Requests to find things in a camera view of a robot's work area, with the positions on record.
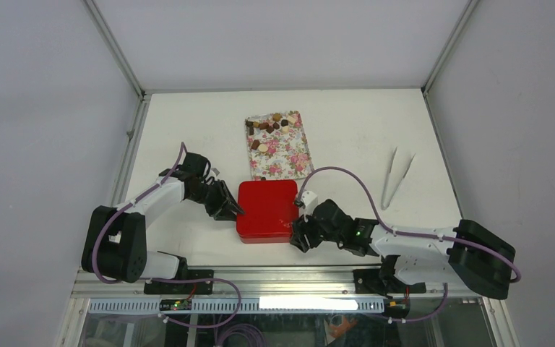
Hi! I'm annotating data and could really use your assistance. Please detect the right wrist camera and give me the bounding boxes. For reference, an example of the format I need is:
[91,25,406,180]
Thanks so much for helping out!
[296,190,318,214]

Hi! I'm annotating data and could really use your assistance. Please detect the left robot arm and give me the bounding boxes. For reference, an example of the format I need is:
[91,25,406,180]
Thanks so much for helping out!
[81,152,244,294]

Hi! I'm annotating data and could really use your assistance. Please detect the floral rectangular tray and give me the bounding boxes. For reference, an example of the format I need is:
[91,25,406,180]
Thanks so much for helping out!
[244,110,314,181]

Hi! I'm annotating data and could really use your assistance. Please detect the aluminium frame rail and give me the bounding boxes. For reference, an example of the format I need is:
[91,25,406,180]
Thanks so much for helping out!
[70,265,502,300]

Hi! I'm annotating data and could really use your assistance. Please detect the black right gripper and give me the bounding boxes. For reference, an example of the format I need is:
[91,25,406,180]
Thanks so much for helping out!
[288,204,344,253]

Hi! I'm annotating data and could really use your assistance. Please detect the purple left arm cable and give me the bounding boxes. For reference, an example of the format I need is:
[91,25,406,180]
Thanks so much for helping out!
[90,141,243,330]

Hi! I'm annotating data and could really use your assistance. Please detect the red square chocolate box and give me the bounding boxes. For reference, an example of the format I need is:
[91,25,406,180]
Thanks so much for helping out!
[238,232,292,244]

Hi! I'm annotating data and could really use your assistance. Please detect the white perforated cable duct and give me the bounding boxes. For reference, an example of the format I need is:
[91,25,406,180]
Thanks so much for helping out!
[88,296,384,315]

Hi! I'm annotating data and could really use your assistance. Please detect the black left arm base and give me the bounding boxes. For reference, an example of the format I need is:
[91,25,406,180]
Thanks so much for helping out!
[144,267,215,296]

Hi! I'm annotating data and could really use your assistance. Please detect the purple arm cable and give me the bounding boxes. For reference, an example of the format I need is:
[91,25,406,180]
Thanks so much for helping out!
[90,141,243,330]
[296,166,522,323]

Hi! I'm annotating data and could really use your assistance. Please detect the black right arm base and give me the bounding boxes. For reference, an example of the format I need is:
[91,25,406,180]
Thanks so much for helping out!
[353,268,426,297]

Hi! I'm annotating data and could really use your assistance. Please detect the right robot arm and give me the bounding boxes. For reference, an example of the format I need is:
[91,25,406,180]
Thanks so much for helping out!
[290,200,520,300]

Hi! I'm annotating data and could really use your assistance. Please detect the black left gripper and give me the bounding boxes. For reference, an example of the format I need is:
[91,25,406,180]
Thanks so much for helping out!
[187,179,244,220]

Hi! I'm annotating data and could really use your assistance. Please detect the silver metal tweezers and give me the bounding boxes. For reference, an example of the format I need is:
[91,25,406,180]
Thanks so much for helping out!
[380,147,416,210]

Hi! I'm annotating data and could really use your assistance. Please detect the red box lid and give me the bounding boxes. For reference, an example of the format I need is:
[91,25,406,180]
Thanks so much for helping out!
[236,180,298,235]

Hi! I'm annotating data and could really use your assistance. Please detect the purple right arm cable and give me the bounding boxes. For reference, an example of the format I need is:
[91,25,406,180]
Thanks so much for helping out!
[296,166,522,323]

